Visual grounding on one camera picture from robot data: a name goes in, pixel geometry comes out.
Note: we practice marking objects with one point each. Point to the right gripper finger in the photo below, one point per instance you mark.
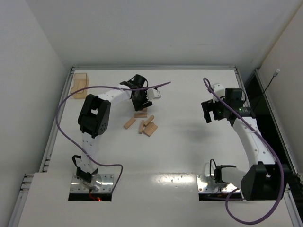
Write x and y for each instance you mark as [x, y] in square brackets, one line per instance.
[205, 106]
[213, 107]

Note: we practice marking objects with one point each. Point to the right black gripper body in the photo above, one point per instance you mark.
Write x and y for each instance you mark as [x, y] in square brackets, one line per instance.
[210, 106]

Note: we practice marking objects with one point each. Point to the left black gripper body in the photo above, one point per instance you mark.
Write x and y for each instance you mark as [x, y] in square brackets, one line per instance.
[141, 103]

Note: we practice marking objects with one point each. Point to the wood block two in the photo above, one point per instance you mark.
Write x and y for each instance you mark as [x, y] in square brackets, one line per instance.
[129, 123]

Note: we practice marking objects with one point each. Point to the transparent orange plastic box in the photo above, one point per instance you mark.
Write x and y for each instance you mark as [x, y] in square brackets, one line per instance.
[80, 80]

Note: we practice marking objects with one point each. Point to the wood block one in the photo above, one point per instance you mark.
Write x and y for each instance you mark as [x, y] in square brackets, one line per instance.
[144, 110]

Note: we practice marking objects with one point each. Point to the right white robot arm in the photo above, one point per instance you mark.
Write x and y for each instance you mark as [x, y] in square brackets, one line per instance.
[265, 179]

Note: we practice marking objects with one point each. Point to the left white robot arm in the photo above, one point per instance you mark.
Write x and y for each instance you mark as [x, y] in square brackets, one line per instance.
[94, 118]

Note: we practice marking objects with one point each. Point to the wood block three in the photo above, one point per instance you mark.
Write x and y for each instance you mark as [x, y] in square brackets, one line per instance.
[140, 115]

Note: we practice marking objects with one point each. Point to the wood block five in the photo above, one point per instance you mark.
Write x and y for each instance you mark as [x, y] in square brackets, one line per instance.
[149, 120]

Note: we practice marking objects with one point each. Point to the wood block four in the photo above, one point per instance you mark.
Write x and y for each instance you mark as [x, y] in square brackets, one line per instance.
[141, 127]

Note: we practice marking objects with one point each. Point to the wood block six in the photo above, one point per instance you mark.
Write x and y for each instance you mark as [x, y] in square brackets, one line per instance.
[150, 129]

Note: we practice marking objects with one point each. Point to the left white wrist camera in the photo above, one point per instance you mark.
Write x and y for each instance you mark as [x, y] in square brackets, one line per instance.
[153, 94]

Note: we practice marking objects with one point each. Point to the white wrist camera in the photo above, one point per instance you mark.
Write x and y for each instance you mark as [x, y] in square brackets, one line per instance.
[219, 90]
[153, 94]

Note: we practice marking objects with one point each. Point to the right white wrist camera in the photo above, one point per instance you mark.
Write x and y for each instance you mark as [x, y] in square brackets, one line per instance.
[219, 90]

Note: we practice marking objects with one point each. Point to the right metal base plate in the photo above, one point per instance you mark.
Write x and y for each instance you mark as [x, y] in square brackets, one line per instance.
[206, 184]

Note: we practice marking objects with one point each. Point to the metal base plate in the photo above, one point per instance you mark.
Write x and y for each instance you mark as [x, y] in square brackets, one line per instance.
[100, 183]
[206, 184]

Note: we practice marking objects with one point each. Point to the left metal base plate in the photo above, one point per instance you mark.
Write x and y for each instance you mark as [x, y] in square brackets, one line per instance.
[100, 183]

